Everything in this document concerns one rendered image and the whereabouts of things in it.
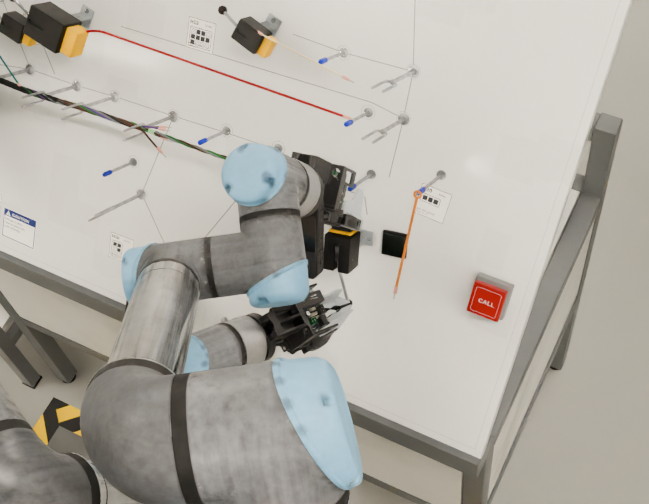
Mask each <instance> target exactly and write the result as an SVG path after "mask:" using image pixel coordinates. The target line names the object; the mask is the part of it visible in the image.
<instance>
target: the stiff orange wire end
mask: <svg viewBox="0 0 649 504"><path fill-rule="evenodd" d="M417 192H418V193H419V194H420V196H419V197H418V196H416V195H415V194H416V193H417ZM413 196H414V197H415V202H414V207H413V211H412V215H411V220H410V224H409V228H408V233H407V237H406V241H405V245H404V250H403V254H402V258H401V263H400V267H399V271H398V276H397V280H396V284H395V286H394V291H393V293H394V296H393V299H394V298H395V294H397V290H398V283H399V279H400V275H401V270H402V266H403V262H404V257H405V253H406V249H407V245H408V240H409V236H410V232H411V227H412V223H413V219H414V214H415V210H416V206H417V202H418V199H420V198H421V197H422V193H421V191H419V190H416V191H414V193H413Z"/></svg>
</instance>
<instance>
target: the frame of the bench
mask: <svg viewBox="0 0 649 504"><path fill-rule="evenodd" d="M584 177H585V176H584V175H581V174H578V173H576V175H575V178H574V181H573V185H572V188H571V189H573V190H576V191H579V192H580V194H579V198H578V200H577V202H576V204H575V206H574V209H573V211H572V213H571V215H570V217H569V220H568V222H567V224H566V226H565V228H564V231H563V233H562V235H561V237H560V239H559V242H558V244H557V246H556V248H555V250H554V253H553V255H552V257H551V259H550V261H549V264H548V266H547V268H546V270H545V272H544V275H543V277H542V279H541V282H540V285H539V288H538V291H537V294H536V297H535V300H534V303H533V306H532V309H531V312H530V315H529V318H528V322H527V325H526V328H525V331H524V334H523V337H522V340H521V343H520V346H519V349H518V352H517V355H516V358H515V361H514V364H513V367H512V370H511V373H510V376H509V379H508V382H507V385H506V388H505V392H504V395H503V398H502V401H501V404H500V407H499V410H498V413H497V416H496V419H495V422H494V425H493V428H492V431H491V434H490V437H491V440H490V449H489V453H488V455H487V458H486V460H485V462H484V464H483V467H482V469H481V471H480V473H479V476H478V477H477V478H474V477H472V476H470V475H467V474H465V473H463V487H462V504H491V502H492V499H493V497H494V495H495V492H496V490H497V488H498V485H499V483H500V481H501V479H502V476H503V474H504V472H505V469H506V467H507V465H508V462H509V460H510V458H511V455H512V453H513V451H514V448H515V446H516V444H517V442H518V439H519V437H520V435H521V432H522V430H523V428H524V425H525V423H526V421H527V418H528V416H529V414H530V411H531V409H532V407H533V405H534V402H535V400H536V398H537V395H538V393H539V391H540V388H541V386H542V384H543V381H544V379H545V377H546V374H547V372H548V370H549V368H551V369H553V370H561V369H562V367H563V364H564V362H565V359H566V356H567V352H568V348H569V344H570V340H571V335H572V331H573V327H574V323H575V319H576V315H577V311H578V306H579V302H580V298H581V294H582V290H583V286H584V281H585V277H586V273H587V269H588V265H589V261H590V256H591V252H592V248H593V244H594V240H595V236H596V232H597V227H598V223H599V219H600V215H601V211H602V207H603V202H604V198H605V194H606V190H607V186H608V184H607V186H606V189H605V191H604V193H603V195H602V197H601V198H598V197H595V196H593V195H590V194H587V193H584V192H582V187H583V182H584ZM594 219H595V220H594ZM593 222H594V224H593ZM592 224H593V229H592V233H591V237H590V241H589V246H588V250H587V254H586V259H585V263H584V267H583V271H582V276H581V280H580V284H579V289H578V293H577V296H576V298H575V300H574V303H573V305H572V307H571V310H570V312H569V314H568V316H567V319H566V321H565V323H564V326H563V328H562V330H561V333H560V335H559V337H558V339H557V342H556V344H555V346H554V349H553V351H552V353H551V356H550V358H549V360H548V362H547V365H546V367H545V369H544V372H543V374H542V376H541V379H540V381H539V383H538V385H537V388H536V390H535V392H534V395H533V397H532V399H531V402H530V404H529V406H528V409H527V411H526V413H525V415H524V418H523V420H522V422H521V425H520V427H519V429H518V432H517V434H516V436H515V438H514V441H513V443H512V445H511V448H510V450H509V452H508V455H507V457H506V459H505V461H504V464H503V466H502V468H501V471H500V473H499V475H498V478H497V480H496V482H495V484H494V487H493V489H492V491H491V494H490V496H489V498H488V492H489V484H490V475H491V467H492V459H493V451H494V445H495V443H496V441H497V439H498V437H499V434H500V432H501V430H502V427H503V425H504V423H505V421H506V418H507V416H508V414H509V412H510V409H511V407H512V405H513V403H514V400H515V398H516V396H517V394H518V391H519V389H520V387H521V384H522V382H523V380H524V378H525V375H526V373H527V371H528V369H529V366H530V364H531V362H532V360H533V357H534V355H535V353H536V351H537V348H538V346H539V344H540V342H541V339H542V337H543V335H544V332H545V330H546V328H547V326H548V323H549V321H550V319H551V317H552V314H553V312H554V310H555V308H556V305H557V303H558V301H559V299H560V296H561V294H562V292H563V290H564V287H565V285H566V283H567V280H568V278H569V276H570V274H571V271H572V269H573V267H574V265H575V262H576V260H577V258H578V256H579V253H580V251H581V249H582V247H583V244H584V242H585V240H586V237H587V235H588V233H589V231H590V228H591V226H592ZM0 304H1V305H2V306H3V308H4V309H5V310H6V312H7V313H8V314H9V316H10V317H11V318H12V319H13V321H14V322H15V323H16V325H17V326H18V327H19V329H20V330H21V331H22V332H23V334H24V335H25V336H26V338H27V339H28V340H29V342H30V343H31V344H32V346H33V347H34V348H35V349H36V351H37V352H38V353H39V355H40V356H41V357H42V359H43V360H44V361H45V362H46V364H47V365H48V366H49V368H50V369H51V370H52V372H53V373H54V374H55V375H56V377H57V378H58V379H60V380H62V381H63V382H64V383H69V384H70V383H71V382H73V381H74V380H75V378H76V373H77V370H76V369H75V367H74V366H73V365H72V363H71V362H70V360H69V359H68V358H67V356H66V355H65V353H64V352H63V351H62V349H61V348H60V346H59V345H58V344H57V342H56V341H55V339H58V340H60V341H62V342H64V343H66V344H68V345H71V346H73V347H75V348H77V349H79V350H82V351H84V352H86V353H88V354H90V355H93V356H95V357H97V358H99V359H101V360H103V361H106V362H108V360H109V358H110V357H108V356H106V355H103V354H101V353H99V352H97V351H95V350H92V349H90V348H88V347H86V346H84V345H81V344H79V343H77V342H75V341H73V340H70V339H68V338H66V337H64V336H62V335H60V334H57V333H55V332H53V331H51V330H49V329H46V328H44V327H42V326H40V325H38V324H35V323H33V322H31V321H29V320H27V319H24V318H22V317H20V316H19V315H18V313H17V312H16V311H15V309H14V308H13V307H12V305H11V304H10V303H9V301H8V300H7V299H6V297H5V296H4V295H3V293H2V292H1V291H0ZM54 338H55V339H54ZM363 479H364V480H366V481H368V482H370V483H373V484H375V485H377V486H379V487H381V488H384V489H386V490H388V491H390V492H392V493H394V494H397V495H399V496H401V497H403V498H405V499H408V500H410V501H412V502H414V503H416V504H431V503H429V502H427V501H424V500H422V499H420V498H418V497H416V496H413V495H411V494H409V493H407V492H405V491H402V490H400V489H398V488H396V487H394V486H391V485H389V484H387V483H385V482H383V481H380V480H378V479H376V478H374V477H372V476H369V475H367V474H365V473H363ZM487 500H488V501H487Z"/></svg>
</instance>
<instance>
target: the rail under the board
mask: <svg viewBox="0 0 649 504"><path fill-rule="evenodd" d="M0 269H3V270H5V271H7V272H9V273H12V274H14V275H16V276H18V277H21V278H23V279H25V280H27V281H30V282H32V283H34V284H37V285H39V286H41V287H43V288H46V289H48V290H50V291H52V292H55V293H57V294H59V295H61V296H64V297H66V298H68V299H71V300H73V301H75V302H77V303H80V304H82V305H84V306H86V307H89V308H91V309H93V310H95V311H98V312H100V313H102V314H105V315H107V316H109V317H111V318H114V319H116V320H118V321H120V322H122V321H123V318H124V315H125V307H126V305H125V304H122V303H120V302H118V301H115V300H113V299H111V298H108V297H106V296H104V295H102V294H99V293H97V292H95V291H92V290H90V289H88V288H85V287H83V286H81V285H79V284H76V283H74V282H72V281H69V280H67V279H65V278H62V277H60V276H58V275H55V274H53V273H51V272H49V271H46V270H44V269H42V268H39V267H37V266H35V265H32V264H30V263H28V262H26V261H23V260H21V259H19V258H16V257H14V256H12V255H9V254H7V253H5V252H3V251H0ZM347 404H348V407H349V411H350V414H351V418H352V422H353V424H354V425H356V426H359V427H361V428H363V429H365V430H368V431H370V432H372V433H374V434H377V435H379V436H381V437H383V438H386V439H388V440H390V441H393V442H395V443H397V444H399V445H402V446H404V447H406V448H408V449H411V450H413V451H415V452H417V453H420V454H422V455H424V456H427V457H429V458H431V459H433V460H436V461H438V462H440V463H442V464H445V465H447V466H449V467H451V468H454V469H456V470H458V471H461V472H463V473H465V474H467V475H470V476H472V477H474V478H477V477H478V476H479V473H480V471H481V469H482V467H483V464H484V462H485V460H486V458H487V455H488V453H489V449H490V440H491V437H489V440H488V443H487V446H486V449H485V452H484V455H483V456H482V458H481V459H479V458H477V457H474V456H472V455H470V454H467V453H465V452H463V451H460V450H458V449H456V448H454V447H451V446H449V445H447V444H444V443H442V442H440V441H437V440H435V439H433V438H431V437H428V436H426V435H424V434H421V433H419V432H417V431H414V430H412V429H410V428H408V427H405V426H403V425H401V424H398V423H396V422H394V421H391V420H389V419H387V418H385V417H382V416H380V415H378V414H375V413H373V412H371V411H368V410H366V409H364V408H362V407H359V406H357V405H355V404H352V403H350V402H348V401H347Z"/></svg>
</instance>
